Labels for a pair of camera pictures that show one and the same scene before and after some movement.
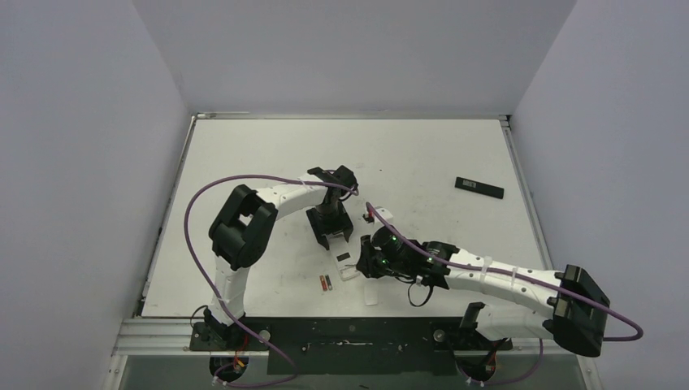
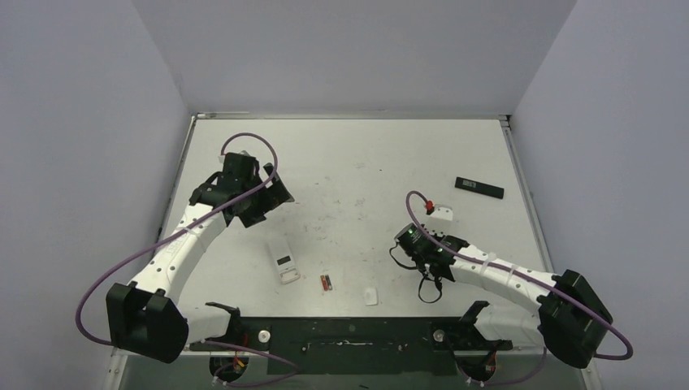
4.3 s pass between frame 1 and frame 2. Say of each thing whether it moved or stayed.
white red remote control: moved
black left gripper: moved
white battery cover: stayed
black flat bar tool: stayed
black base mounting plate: stayed
